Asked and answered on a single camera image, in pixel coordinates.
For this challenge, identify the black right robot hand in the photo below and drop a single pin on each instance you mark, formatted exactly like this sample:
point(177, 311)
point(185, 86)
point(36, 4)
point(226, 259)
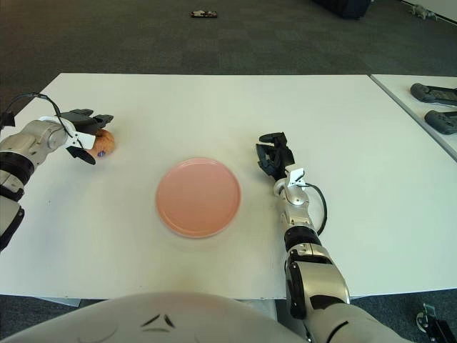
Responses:
point(280, 157)

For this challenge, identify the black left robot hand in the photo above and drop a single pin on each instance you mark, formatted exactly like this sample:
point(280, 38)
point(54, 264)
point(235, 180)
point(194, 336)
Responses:
point(84, 121)

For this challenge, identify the red apple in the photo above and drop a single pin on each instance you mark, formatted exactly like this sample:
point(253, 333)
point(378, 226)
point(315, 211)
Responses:
point(105, 144)

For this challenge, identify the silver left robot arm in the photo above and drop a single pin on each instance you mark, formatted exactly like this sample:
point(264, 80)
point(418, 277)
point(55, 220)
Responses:
point(32, 139)

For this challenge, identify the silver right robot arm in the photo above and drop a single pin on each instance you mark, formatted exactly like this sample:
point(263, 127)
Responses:
point(301, 214)

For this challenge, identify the pink round plate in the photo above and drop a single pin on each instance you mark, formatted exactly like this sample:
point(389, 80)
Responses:
point(198, 198)

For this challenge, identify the small dark floor object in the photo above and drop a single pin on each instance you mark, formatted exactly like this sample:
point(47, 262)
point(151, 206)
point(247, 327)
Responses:
point(203, 14)

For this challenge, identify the dark blue bag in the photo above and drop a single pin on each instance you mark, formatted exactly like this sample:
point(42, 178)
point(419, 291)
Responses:
point(342, 9)

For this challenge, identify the grey handheld controller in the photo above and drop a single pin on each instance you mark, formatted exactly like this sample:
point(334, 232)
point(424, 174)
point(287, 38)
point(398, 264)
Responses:
point(428, 93)
point(439, 122)

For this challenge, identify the grey robot torso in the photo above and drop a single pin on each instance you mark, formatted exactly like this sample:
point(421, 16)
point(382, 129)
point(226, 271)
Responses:
point(160, 314)

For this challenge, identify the black wheeled stand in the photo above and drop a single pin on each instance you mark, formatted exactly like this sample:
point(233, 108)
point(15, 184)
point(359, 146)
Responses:
point(428, 317)

